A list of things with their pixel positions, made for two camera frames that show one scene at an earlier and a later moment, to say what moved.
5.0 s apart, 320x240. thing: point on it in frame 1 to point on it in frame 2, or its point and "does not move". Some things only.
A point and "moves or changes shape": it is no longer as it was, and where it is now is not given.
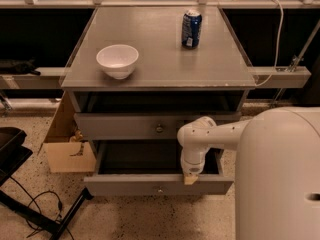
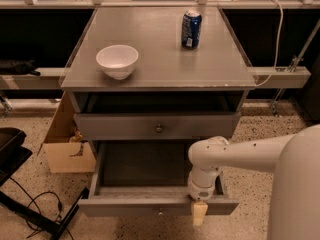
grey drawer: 151,167 moves or changes shape
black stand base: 14,152 does not move
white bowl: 118,60 does not move
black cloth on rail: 18,67 does not move
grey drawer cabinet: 142,73 does not move
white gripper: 192,168 to 201,191
